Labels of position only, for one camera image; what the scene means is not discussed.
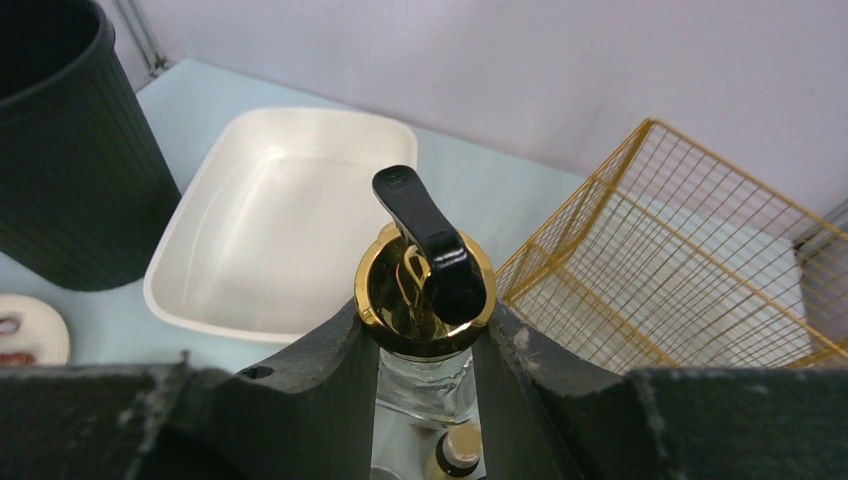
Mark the small bottle tan cap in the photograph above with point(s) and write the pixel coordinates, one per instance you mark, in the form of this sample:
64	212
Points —
456	455

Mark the cream plate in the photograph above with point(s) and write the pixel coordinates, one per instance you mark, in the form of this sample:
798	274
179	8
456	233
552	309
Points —
30	325

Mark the glass oil bottle gold spout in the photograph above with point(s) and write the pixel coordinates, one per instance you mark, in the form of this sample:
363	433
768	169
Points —
425	292

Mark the black ribbed trash bin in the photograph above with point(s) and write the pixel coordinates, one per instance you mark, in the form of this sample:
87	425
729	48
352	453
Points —
86	192

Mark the brown meat piece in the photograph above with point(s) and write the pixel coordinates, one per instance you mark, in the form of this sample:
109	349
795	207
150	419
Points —
13	359

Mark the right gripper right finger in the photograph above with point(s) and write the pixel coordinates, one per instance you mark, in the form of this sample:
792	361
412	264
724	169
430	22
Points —
548	414

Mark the white rectangular tub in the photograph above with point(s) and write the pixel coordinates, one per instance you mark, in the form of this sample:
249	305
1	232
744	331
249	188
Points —
266	240

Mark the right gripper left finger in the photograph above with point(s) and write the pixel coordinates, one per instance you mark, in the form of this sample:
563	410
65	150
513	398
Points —
306	412

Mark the yellow wire basket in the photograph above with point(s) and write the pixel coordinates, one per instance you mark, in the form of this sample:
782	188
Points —
668	255

